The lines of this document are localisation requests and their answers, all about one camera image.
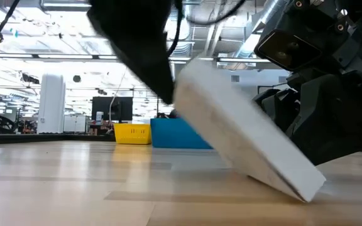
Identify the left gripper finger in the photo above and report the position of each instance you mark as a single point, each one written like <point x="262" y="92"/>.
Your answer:
<point x="140" y="40"/>

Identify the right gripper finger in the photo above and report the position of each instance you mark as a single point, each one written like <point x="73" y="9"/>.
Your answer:
<point x="278" y="106"/>
<point x="338" y="119"/>

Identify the white card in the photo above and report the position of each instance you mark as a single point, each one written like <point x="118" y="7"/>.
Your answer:
<point x="247" y="135"/>

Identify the yellow plastic bin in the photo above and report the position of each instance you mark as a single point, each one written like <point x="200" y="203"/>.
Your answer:
<point x="132" y="134"/>

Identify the large teal plastic bin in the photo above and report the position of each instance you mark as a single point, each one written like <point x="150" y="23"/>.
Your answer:
<point x="178" y="135"/>

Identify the black computer monitor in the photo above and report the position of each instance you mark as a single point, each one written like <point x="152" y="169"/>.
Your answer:
<point x="105" y="108"/>

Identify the overhead light bar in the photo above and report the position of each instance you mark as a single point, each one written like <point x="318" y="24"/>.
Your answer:
<point x="64" y="56"/>

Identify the white wipes canister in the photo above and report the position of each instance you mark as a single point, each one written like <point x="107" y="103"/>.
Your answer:
<point x="99" y="118"/>

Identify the white square pillar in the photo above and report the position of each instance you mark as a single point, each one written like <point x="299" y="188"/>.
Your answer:
<point x="51" y="106"/>

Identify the silver ventilation duct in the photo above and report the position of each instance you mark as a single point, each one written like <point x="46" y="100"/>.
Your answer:
<point x="270" y="11"/>

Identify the black aluminium table frame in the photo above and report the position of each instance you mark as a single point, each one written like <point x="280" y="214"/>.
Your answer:
<point x="42" y="138"/>

